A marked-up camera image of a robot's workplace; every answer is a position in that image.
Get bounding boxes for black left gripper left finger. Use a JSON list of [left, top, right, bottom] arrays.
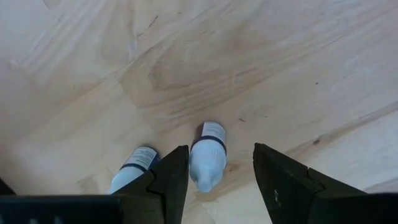
[[0, 145, 190, 224]]

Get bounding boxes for small brown bottle orange label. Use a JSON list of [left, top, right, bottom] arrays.
[[188, 121, 228, 194]]

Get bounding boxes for small dark blue dropper bottle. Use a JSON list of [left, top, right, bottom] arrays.
[[110, 146, 161, 194]]

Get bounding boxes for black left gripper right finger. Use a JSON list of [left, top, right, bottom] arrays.
[[252, 142, 398, 224]]

